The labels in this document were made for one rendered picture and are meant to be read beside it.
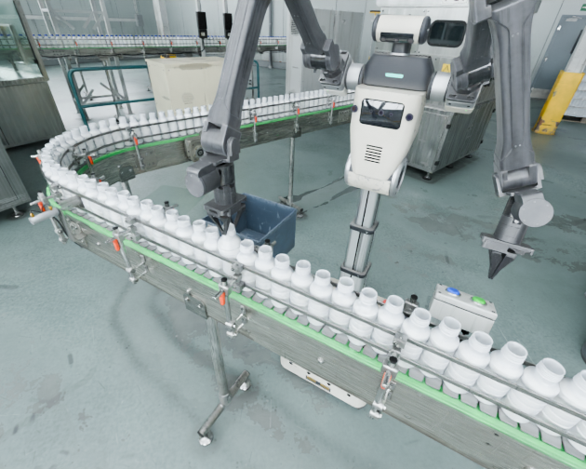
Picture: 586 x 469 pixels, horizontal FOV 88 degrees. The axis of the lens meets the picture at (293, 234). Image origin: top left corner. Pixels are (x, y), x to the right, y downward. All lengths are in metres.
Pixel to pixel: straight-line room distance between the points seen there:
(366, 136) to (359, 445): 1.43
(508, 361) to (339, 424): 1.21
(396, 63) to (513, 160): 0.57
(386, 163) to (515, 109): 0.54
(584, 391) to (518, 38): 0.63
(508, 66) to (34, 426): 2.27
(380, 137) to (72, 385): 2.00
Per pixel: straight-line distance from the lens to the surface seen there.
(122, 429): 1.97
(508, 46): 0.71
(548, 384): 0.80
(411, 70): 1.20
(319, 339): 0.85
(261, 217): 1.58
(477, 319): 0.89
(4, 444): 2.20
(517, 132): 0.77
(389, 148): 1.17
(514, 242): 0.85
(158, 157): 2.28
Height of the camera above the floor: 1.67
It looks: 35 degrees down
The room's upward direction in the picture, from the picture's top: 3 degrees clockwise
